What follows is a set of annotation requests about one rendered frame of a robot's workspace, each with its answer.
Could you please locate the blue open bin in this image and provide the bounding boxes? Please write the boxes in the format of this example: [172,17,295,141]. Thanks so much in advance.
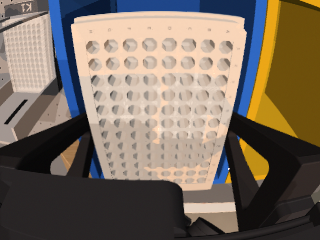
[48,0,267,118]

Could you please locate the yellow recycle bin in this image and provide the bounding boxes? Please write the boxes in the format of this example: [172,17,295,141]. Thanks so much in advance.
[239,0,320,180]

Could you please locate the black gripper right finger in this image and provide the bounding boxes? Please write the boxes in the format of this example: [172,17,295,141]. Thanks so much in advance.
[224,111,320,231]

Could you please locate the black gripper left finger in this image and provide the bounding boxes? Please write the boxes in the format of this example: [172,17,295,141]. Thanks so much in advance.
[0,112,95,178]

